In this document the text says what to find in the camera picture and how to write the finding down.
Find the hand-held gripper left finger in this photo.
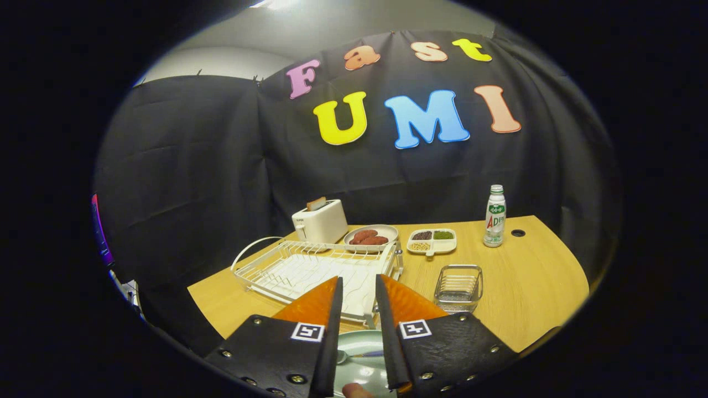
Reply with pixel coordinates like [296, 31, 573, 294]
[205, 276, 344, 398]

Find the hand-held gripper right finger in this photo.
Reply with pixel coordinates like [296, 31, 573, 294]
[375, 274, 520, 398]

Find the beige round plate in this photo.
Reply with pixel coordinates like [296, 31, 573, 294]
[343, 224, 399, 254]

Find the blue checkered handle spoon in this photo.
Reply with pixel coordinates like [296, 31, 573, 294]
[336, 348, 385, 365]

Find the white green-capped drink bottle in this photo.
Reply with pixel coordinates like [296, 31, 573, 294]
[483, 185, 507, 248]

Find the white toaster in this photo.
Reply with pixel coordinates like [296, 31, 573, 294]
[291, 199, 349, 245]

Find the white divided dish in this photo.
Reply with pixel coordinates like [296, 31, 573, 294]
[407, 228, 457, 259]

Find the white wire dish rack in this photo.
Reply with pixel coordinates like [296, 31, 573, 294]
[231, 236, 404, 328]

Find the metal wire basket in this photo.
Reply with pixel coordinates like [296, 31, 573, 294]
[434, 264, 484, 314]

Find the light green plate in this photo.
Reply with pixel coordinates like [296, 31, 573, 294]
[332, 330, 399, 398]

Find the black backdrop cloth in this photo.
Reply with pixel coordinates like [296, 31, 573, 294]
[93, 30, 623, 354]

